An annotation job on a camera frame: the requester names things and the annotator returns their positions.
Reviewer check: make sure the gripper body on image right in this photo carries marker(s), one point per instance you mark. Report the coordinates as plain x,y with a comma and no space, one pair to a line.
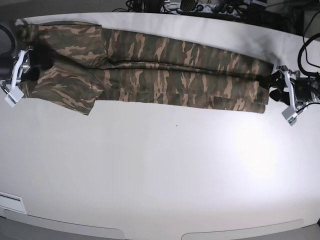
299,88

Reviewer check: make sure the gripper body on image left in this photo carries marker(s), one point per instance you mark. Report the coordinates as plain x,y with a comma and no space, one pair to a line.
21,66

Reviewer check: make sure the camouflage T-shirt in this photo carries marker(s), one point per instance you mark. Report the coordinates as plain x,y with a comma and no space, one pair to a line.
92,63

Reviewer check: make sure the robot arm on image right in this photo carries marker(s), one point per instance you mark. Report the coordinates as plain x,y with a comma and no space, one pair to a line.
314,77

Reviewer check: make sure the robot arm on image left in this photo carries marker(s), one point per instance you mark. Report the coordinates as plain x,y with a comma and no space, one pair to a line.
8,58

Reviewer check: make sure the white label plate on table edge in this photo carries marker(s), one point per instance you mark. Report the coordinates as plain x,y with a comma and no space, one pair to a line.
12,203

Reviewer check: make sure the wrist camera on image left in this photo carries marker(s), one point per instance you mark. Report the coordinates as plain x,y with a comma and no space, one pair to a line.
14,96

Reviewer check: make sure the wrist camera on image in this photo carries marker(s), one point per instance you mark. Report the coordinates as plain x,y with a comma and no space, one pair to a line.
14,96
290,115

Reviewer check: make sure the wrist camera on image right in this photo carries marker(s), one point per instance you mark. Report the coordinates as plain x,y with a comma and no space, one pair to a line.
290,115

